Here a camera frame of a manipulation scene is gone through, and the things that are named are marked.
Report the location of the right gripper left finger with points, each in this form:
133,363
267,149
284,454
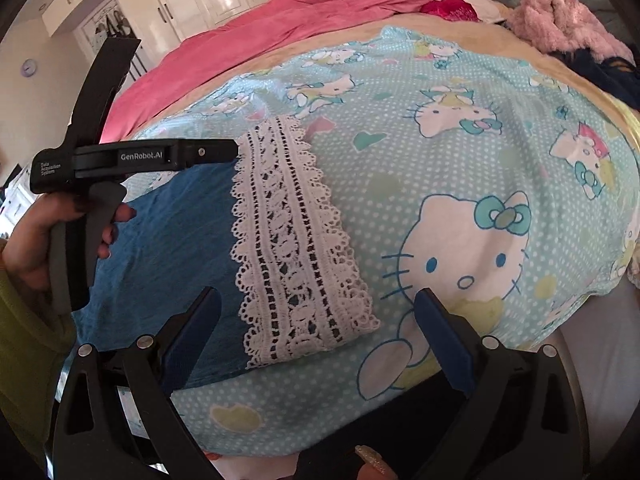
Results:
116,419

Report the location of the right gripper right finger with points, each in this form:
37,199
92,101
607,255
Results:
521,420

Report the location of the blue denim pants lace hem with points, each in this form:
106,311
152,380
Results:
263,231

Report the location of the left hand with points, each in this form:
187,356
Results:
25,256

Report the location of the white drawer chest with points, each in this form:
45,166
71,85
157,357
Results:
19,198

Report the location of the hanging black bags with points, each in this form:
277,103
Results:
117,25

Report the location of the Hello Kitty blue bedsheet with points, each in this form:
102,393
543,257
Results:
503,190

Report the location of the pink duvet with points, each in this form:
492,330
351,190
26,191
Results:
271,25

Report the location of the red pillow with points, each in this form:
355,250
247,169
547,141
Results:
451,10

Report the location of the pink fluffy garment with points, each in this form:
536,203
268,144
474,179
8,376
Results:
565,26

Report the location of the purple wall clock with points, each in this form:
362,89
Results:
29,68

